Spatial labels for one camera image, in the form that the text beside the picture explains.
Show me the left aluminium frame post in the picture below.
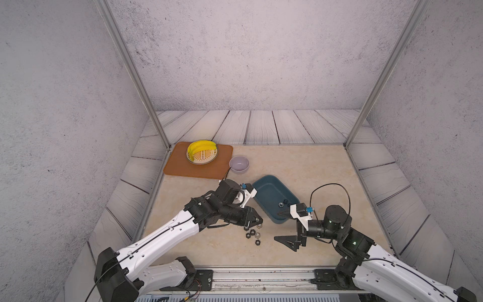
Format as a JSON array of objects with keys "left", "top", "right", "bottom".
[{"left": 94, "top": 0, "right": 171, "bottom": 150}]

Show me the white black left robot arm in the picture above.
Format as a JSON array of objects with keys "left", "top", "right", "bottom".
[{"left": 94, "top": 179, "right": 263, "bottom": 301}]

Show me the brown rectangular mat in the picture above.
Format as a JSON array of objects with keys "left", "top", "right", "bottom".
[{"left": 164, "top": 142, "right": 233, "bottom": 180}]

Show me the aluminium frame post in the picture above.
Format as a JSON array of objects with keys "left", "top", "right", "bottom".
[
  {"left": 343, "top": 0, "right": 430, "bottom": 150},
  {"left": 94, "top": 0, "right": 171, "bottom": 150}
]

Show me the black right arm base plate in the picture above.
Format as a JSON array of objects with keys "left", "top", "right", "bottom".
[{"left": 309, "top": 269, "right": 365, "bottom": 291}]

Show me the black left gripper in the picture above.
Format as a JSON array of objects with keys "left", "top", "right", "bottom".
[{"left": 218, "top": 204, "right": 265, "bottom": 228}]

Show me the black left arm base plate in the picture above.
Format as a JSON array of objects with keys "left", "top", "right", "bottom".
[{"left": 178, "top": 269, "right": 214, "bottom": 293}]

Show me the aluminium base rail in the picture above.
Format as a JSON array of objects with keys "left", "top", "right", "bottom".
[{"left": 99, "top": 266, "right": 435, "bottom": 302}]

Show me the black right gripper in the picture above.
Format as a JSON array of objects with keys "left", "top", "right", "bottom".
[{"left": 275, "top": 206, "right": 342, "bottom": 254}]

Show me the teal plastic storage box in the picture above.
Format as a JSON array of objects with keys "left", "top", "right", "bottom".
[{"left": 252, "top": 175, "right": 300, "bottom": 224}]

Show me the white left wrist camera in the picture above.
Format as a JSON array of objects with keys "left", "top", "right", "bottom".
[{"left": 234, "top": 183, "right": 257, "bottom": 208}]

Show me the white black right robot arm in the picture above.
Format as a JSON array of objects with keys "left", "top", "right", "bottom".
[{"left": 275, "top": 200, "right": 477, "bottom": 301}]

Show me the right aluminium frame post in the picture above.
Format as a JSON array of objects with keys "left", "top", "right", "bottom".
[{"left": 343, "top": 0, "right": 430, "bottom": 150}]

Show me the patterned round plate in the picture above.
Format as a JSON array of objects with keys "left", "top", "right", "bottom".
[{"left": 186, "top": 149, "right": 218, "bottom": 165}]

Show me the lilac plastic bowl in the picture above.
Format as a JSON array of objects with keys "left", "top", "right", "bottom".
[{"left": 229, "top": 156, "right": 250, "bottom": 174}]

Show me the yellow banana bunch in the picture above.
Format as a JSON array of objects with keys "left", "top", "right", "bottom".
[{"left": 187, "top": 140, "right": 217, "bottom": 161}]

